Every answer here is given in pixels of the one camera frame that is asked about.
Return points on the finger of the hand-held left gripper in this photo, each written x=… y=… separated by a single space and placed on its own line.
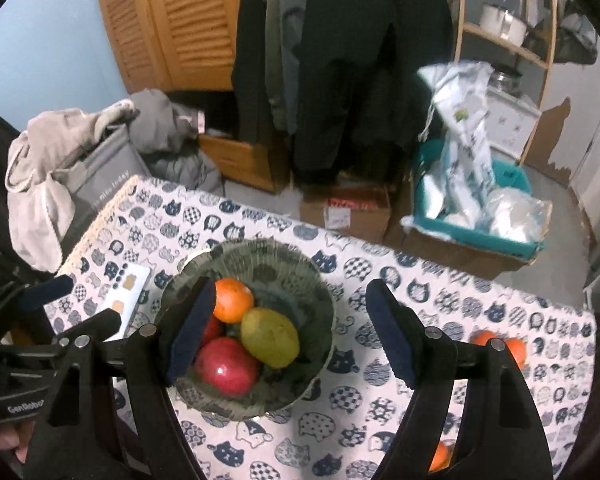
x=95 y=322
x=50 y=292

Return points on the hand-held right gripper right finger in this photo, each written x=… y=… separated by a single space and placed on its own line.
x=392 y=335

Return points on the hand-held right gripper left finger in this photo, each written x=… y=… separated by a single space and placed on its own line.
x=192 y=332

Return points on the small red apple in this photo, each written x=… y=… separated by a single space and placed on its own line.
x=212 y=330

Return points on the large red apple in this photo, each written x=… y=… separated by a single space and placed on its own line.
x=227 y=367

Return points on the large orange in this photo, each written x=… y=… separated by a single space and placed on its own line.
x=235 y=300

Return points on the green pear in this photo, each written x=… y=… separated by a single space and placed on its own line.
x=270 y=337

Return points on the green glass bowl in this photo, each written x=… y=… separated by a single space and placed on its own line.
x=310 y=320

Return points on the person's left hand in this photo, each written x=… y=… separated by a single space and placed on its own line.
x=0 y=442

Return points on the cat print tablecloth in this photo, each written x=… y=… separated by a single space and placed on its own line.
x=430 y=300

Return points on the white remote control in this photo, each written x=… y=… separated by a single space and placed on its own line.
x=137 y=280

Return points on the pale grey robe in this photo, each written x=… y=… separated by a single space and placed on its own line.
x=35 y=200

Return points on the large cardboard box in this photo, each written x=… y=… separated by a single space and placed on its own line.
x=440 y=252

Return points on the black panel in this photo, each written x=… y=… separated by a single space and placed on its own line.
x=0 y=185

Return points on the cardboard box with red label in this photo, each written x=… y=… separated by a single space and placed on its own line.
x=360 y=220

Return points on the small orange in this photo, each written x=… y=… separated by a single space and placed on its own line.
x=439 y=456

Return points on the grey fabric bag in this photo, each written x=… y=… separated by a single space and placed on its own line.
x=105 y=175

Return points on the clear plastic bag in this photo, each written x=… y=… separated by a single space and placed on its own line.
x=517 y=215

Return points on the white printed rice bag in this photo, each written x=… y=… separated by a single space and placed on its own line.
x=467 y=160

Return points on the teal plastic crate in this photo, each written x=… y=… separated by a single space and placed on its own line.
x=510 y=172

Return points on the grey garment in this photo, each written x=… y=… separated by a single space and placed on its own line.
x=155 y=120

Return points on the black jacket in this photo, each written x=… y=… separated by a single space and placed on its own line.
x=247 y=60

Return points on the long black coat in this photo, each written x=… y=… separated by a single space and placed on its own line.
x=350 y=60

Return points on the steel pot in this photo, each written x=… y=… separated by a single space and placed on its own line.
x=505 y=80

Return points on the grey jacket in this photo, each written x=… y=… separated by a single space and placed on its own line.
x=280 y=60

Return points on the wooden louvred wardrobe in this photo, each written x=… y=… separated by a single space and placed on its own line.
x=180 y=20

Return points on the wooden shelf rack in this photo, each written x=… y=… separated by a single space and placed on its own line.
x=505 y=42

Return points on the white pot with lid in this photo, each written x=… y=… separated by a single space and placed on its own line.
x=500 y=22

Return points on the hanging grey bags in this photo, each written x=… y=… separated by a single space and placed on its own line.
x=575 y=40

